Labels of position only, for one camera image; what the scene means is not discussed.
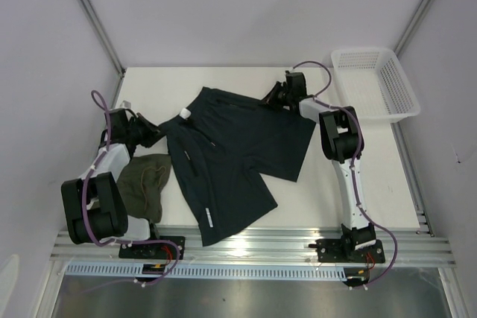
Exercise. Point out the aluminium mounting rail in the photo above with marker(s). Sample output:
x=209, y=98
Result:
x=265, y=246

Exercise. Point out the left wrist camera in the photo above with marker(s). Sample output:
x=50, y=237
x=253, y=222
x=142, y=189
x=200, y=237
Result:
x=125, y=105

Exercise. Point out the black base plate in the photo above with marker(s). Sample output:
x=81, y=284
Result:
x=336, y=251
x=155, y=251

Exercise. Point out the olive green shorts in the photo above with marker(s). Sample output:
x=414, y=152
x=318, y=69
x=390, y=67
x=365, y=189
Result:
x=140, y=185

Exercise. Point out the white perforated plastic basket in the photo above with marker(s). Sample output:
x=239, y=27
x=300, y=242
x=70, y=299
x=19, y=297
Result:
x=373, y=81

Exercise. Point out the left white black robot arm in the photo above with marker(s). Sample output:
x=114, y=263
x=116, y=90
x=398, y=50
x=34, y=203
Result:
x=94, y=209

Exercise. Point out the right aluminium frame post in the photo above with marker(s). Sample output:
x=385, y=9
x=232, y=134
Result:
x=413, y=24

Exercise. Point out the dark teal shorts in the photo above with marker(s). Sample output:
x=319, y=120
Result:
x=221, y=151

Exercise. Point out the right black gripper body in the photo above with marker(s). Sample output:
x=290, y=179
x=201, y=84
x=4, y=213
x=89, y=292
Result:
x=285, y=95

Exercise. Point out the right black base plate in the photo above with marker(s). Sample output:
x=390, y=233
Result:
x=336, y=251

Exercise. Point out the slotted grey cable duct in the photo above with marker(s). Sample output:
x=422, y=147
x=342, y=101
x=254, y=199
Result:
x=207, y=271

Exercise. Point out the aluminium frame post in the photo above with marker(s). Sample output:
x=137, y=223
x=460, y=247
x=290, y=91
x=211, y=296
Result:
x=413, y=24
x=101, y=34

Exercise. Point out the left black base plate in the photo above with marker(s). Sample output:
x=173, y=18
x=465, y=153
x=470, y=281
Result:
x=155, y=251

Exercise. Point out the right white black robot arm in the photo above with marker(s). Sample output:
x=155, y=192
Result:
x=342, y=144

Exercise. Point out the left aluminium frame post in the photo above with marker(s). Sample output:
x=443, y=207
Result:
x=101, y=34

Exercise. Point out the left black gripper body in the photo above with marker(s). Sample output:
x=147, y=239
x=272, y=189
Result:
x=141, y=132

